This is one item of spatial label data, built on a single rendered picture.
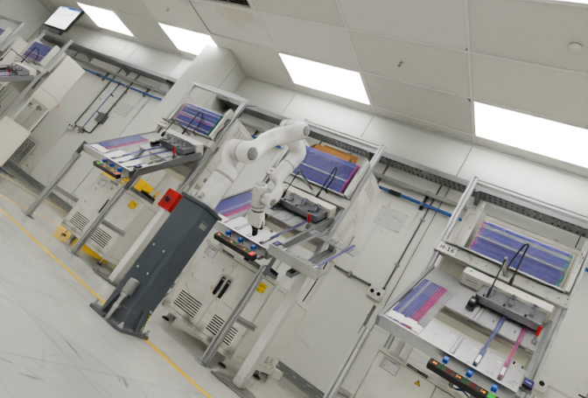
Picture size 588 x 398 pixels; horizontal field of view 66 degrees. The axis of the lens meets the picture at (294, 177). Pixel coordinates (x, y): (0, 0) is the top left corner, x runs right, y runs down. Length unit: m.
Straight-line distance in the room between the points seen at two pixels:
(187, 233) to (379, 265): 2.68
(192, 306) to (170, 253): 1.00
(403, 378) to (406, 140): 3.14
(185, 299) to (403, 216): 2.45
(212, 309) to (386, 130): 3.10
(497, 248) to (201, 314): 1.92
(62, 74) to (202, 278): 4.34
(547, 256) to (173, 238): 2.07
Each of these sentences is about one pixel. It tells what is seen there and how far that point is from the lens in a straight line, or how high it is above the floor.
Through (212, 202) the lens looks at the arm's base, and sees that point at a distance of 2.39.
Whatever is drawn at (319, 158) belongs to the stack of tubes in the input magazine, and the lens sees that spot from 3.49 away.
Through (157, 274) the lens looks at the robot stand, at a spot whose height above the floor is 0.29.
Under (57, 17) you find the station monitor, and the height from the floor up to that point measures 2.08.
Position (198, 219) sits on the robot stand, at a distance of 2.33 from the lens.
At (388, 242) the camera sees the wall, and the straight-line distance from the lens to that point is 4.69.
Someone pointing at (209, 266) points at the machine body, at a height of 0.46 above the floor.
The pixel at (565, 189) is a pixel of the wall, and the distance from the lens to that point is 4.90.
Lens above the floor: 0.46
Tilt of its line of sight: 15 degrees up
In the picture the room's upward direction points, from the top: 34 degrees clockwise
